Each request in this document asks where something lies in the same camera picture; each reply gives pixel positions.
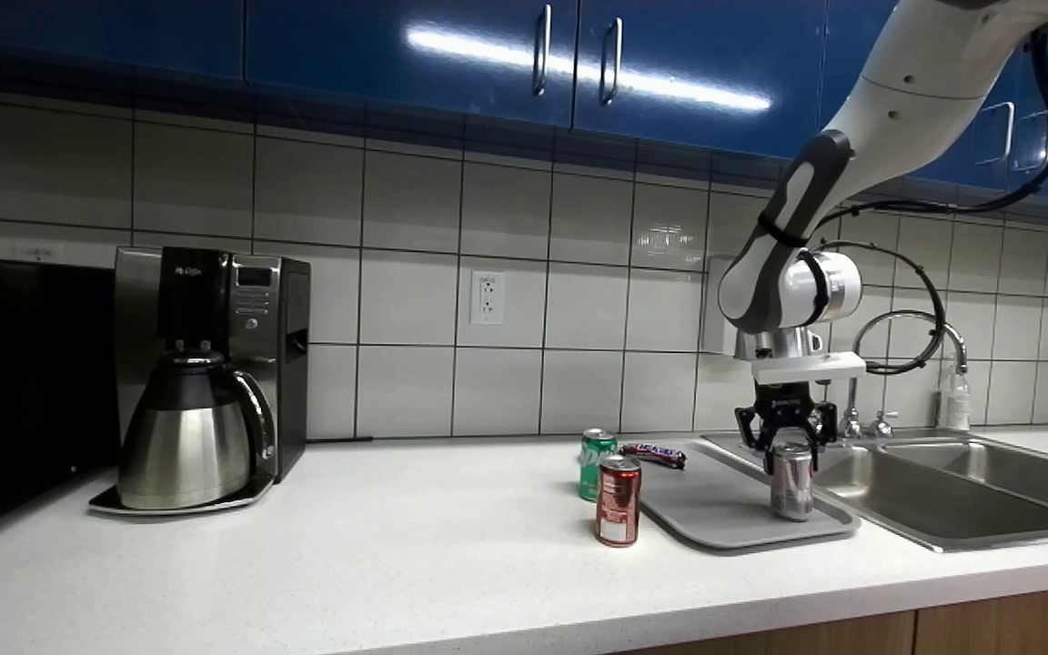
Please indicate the black steel coffee maker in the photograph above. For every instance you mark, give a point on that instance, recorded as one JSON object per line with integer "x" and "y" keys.
{"x": 271, "y": 365}

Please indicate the white wall soap dispenser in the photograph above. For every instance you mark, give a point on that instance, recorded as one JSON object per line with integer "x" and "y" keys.
{"x": 713, "y": 347}

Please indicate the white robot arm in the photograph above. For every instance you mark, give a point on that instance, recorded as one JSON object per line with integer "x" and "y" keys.
{"x": 910, "y": 86}

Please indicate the stainless steel double sink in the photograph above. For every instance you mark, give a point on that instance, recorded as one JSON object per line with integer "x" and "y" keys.
{"x": 972, "y": 502}

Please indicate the steel coffee carafe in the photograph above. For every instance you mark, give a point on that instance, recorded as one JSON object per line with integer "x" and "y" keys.
{"x": 192, "y": 438}

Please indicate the purple snack wrapper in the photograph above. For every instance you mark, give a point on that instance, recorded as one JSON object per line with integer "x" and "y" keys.
{"x": 658, "y": 455}

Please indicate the silver soda can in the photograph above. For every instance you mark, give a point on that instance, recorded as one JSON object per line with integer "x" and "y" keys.
{"x": 795, "y": 492}

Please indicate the blue upper cabinets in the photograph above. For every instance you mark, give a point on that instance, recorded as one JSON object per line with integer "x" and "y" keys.
{"x": 307, "y": 47}

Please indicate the red soda can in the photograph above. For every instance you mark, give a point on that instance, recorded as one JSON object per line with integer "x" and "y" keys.
{"x": 620, "y": 502}

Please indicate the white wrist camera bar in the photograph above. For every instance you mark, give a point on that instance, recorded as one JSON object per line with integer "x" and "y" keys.
{"x": 808, "y": 367}

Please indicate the clear soap bottle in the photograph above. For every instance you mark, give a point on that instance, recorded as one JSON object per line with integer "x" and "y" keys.
{"x": 955, "y": 405}

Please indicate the wooden lower cabinet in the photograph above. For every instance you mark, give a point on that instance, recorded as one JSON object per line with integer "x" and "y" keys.
{"x": 1009, "y": 625}

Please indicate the white wall outlet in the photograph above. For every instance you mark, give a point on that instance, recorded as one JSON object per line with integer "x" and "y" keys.
{"x": 488, "y": 295}

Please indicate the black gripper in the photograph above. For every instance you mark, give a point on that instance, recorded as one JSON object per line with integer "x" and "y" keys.
{"x": 789, "y": 420}

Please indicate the chrome gooseneck faucet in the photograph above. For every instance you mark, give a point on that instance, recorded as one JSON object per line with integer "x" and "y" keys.
{"x": 853, "y": 422}

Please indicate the green soda can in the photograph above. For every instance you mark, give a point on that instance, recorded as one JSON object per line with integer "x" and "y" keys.
{"x": 590, "y": 466}

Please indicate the grey plastic tray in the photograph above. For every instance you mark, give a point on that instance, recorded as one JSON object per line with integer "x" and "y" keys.
{"x": 718, "y": 502}

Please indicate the black microwave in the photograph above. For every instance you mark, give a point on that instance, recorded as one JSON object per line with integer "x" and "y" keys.
{"x": 17, "y": 387}

